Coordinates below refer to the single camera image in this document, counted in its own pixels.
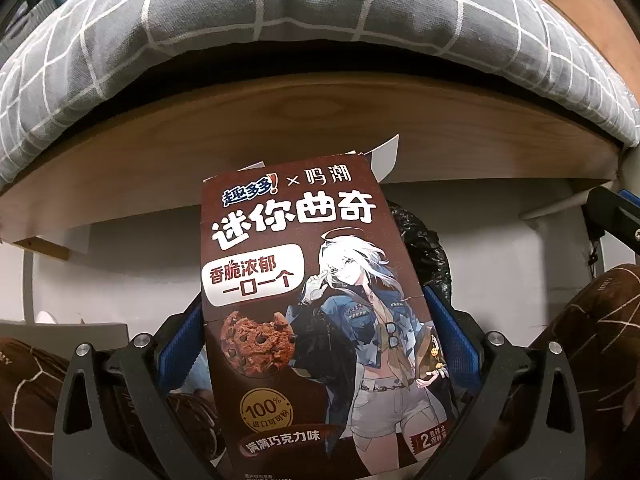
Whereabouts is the grey board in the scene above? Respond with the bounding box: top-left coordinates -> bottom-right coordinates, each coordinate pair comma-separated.
0,321 -> 130,350

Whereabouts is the grey checked mattress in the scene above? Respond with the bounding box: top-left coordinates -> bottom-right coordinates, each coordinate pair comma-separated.
0,0 -> 640,186

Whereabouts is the black bin with bag liner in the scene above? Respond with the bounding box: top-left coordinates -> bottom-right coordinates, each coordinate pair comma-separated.
385,200 -> 455,321

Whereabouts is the grey suitcase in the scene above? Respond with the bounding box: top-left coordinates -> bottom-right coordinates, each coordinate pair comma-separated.
5,0 -> 63,48

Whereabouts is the wooden bed frame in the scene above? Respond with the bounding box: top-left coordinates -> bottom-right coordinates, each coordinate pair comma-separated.
0,82 -> 621,261

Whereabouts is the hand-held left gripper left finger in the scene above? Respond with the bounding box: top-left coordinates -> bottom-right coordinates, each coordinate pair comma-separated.
50,296 -> 221,480

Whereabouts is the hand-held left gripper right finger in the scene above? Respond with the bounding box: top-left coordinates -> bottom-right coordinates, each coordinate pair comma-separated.
422,286 -> 592,480

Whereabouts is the brown cookie box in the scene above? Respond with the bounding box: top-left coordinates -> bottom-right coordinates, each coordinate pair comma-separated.
200,132 -> 468,480

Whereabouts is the brown wooden panel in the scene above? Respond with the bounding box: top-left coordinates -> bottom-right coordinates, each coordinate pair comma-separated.
542,0 -> 640,116

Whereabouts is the person's right leg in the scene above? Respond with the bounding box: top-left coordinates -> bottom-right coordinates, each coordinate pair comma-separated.
525,262 -> 640,480

